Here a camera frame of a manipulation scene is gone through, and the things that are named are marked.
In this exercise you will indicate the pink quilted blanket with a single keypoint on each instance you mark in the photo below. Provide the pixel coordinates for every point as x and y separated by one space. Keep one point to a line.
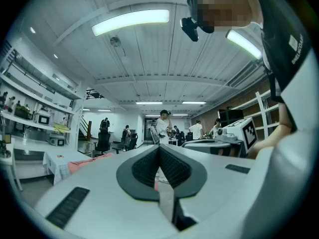
82 163

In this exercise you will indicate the black metal staircase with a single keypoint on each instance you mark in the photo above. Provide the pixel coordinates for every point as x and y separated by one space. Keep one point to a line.
84 127

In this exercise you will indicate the long ceiling light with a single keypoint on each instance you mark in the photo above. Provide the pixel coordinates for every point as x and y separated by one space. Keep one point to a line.
244 43
129 21
149 103
194 102

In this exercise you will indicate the black head-mounted camera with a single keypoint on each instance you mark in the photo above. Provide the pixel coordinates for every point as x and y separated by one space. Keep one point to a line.
190 29

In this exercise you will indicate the yellow-green cloth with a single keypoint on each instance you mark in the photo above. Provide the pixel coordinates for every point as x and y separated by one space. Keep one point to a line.
61 128

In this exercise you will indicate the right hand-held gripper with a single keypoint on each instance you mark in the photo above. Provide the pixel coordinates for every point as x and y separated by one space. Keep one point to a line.
249 133

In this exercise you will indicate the white metal rack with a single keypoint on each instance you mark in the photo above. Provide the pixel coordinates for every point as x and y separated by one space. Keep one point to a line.
261 106

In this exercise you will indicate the small brown object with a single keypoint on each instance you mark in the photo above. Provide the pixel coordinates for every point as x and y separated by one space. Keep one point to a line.
60 156

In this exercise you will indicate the table with checked cloth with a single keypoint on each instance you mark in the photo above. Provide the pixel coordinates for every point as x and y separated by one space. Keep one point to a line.
62 163

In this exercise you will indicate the white shelving unit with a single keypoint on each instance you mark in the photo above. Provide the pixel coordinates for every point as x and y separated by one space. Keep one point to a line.
37 97

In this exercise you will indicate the metal frame chair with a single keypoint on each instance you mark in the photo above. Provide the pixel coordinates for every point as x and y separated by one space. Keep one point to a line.
88 148

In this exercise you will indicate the person's right forearm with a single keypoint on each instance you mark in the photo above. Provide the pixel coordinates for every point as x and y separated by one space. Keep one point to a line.
269 141

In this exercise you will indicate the person's head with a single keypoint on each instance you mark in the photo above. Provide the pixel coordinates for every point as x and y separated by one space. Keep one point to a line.
224 9

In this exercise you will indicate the black office chair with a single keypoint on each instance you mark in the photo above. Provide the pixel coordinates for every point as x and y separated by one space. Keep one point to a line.
131 141
102 143

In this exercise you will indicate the person's black shirt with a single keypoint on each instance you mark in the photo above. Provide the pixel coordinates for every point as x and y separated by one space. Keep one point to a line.
281 46

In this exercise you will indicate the round ceiling fixture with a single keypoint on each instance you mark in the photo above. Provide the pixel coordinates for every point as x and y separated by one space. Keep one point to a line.
115 41

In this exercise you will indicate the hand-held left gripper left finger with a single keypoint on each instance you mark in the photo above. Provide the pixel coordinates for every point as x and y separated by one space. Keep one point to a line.
99 195

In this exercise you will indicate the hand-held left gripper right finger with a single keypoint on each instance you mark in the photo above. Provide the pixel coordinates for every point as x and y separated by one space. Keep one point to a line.
219 183

